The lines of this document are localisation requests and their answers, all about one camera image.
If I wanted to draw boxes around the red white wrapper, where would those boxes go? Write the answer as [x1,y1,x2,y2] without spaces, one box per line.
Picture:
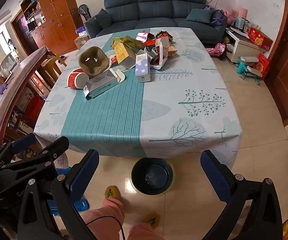
[108,54,119,68]

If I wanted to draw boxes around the yellow wooden stool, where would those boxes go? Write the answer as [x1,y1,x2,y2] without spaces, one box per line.
[42,55,68,80]

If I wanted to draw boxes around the red gift box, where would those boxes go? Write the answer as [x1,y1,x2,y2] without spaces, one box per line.
[248,27,273,50]

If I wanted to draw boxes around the small red gift bag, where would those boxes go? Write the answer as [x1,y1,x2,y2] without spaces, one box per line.
[255,53,270,79]

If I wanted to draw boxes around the white low stand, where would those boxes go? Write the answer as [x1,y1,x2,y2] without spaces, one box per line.
[225,29,259,64]

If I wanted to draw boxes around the long wooden side table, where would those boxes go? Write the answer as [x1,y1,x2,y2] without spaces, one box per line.
[0,45,57,148]

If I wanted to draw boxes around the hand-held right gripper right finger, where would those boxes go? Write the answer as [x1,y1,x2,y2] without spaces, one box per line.
[200,150,284,240]

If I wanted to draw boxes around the white box blue print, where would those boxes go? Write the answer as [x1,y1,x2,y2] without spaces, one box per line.
[135,49,151,83]

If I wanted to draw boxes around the brown paper bowl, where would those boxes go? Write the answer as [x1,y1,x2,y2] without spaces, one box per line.
[78,47,109,78]

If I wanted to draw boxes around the cardboard box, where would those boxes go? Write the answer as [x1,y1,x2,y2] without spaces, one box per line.
[74,35,91,50]

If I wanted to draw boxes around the yellow green packet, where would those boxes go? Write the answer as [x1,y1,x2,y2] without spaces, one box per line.
[111,35,146,50]

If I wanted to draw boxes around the pink gift bags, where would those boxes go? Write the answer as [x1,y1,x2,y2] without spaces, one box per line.
[230,7,248,18]

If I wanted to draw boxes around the thin black cable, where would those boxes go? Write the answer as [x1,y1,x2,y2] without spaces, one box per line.
[84,215,124,240]

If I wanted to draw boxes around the grey white carton box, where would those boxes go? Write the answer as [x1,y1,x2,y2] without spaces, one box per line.
[83,68,126,100]

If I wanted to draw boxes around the mint green appliance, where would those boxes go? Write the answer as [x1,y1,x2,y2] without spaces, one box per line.
[235,17,251,32]

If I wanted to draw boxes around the table with patterned tablecloth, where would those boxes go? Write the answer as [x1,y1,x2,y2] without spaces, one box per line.
[33,27,242,170]

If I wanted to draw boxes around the yellow slipper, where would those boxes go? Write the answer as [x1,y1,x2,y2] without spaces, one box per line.
[144,212,161,228]
[104,185,121,201]

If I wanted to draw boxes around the teal toy stool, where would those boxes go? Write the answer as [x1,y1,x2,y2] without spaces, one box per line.
[235,56,263,85]

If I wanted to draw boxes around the yellow carton box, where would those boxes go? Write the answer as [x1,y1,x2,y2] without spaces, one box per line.
[114,42,138,69]

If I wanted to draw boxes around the purple bag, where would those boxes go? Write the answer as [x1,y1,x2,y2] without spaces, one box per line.
[209,9,226,27]

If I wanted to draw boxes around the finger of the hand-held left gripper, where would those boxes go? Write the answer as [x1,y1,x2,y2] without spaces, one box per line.
[0,136,70,179]
[0,134,38,165]

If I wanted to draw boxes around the red foil packet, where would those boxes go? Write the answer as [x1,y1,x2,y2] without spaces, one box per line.
[136,31,156,44]

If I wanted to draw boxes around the dark brown printed packet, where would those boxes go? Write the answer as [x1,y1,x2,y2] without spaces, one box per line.
[155,30,175,43]

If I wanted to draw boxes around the black standing fan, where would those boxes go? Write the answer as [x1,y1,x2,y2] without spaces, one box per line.
[78,4,91,22]

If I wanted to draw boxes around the pink bag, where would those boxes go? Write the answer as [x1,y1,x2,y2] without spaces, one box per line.
[206,42,226,61]

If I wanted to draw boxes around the person's leg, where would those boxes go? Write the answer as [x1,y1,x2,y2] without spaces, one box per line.
[128,222,164,240]
[80,197,124,240]

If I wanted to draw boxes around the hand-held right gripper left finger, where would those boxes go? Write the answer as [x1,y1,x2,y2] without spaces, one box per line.
[17,149,100,240]

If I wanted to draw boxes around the red white paper cup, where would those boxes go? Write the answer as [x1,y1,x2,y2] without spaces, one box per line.
[66,68,89,90]

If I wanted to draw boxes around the dark round trash bin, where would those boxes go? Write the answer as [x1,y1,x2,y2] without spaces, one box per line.
[130,157,175,196]

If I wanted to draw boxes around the person's left leg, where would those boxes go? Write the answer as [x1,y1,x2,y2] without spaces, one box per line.
[80,197,124,240]

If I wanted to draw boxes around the large red shopping bag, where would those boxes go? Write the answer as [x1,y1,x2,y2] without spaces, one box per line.
[24,95,44,123]

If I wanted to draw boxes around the person's right leg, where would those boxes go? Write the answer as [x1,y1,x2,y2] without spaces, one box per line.
[128,222,164,240]

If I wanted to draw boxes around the dark blue sofa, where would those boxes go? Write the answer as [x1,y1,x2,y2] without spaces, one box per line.
[84,0,228,44]

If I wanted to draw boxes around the orange wooden cabinet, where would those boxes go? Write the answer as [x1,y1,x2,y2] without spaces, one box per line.
[10,0,81,55]

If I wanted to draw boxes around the dark blue sofa cushion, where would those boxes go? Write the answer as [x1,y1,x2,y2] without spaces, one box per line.
[185,8,216,23]
[94,9,114,30]

